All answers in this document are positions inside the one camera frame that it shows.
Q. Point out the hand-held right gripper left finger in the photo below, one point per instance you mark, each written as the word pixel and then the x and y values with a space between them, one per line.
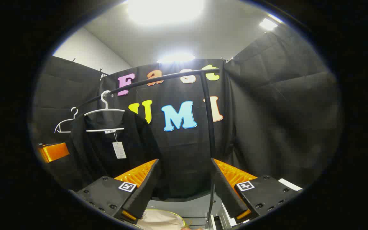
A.
pixel 145 191

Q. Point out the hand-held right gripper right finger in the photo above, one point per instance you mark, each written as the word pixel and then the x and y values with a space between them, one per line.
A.
pixel 227 191

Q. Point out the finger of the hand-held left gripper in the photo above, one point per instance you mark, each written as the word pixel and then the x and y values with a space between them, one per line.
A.
pixel 54 151

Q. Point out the black knit garment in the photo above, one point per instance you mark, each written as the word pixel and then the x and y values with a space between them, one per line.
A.
pixel 133 140

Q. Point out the white clothes hanger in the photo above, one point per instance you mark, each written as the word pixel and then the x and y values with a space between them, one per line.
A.
pixel 65 121
pixel 113 110

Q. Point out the black clothes rack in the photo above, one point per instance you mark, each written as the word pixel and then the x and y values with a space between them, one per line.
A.
pixel 207 111

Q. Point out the black backdrop cloth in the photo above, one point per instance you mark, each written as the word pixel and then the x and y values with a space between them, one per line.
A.
pixel 267 111

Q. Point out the ceiling light panel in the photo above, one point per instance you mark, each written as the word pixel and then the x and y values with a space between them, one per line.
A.
pixel 268 24
pixel 176 58
pixel 164 11

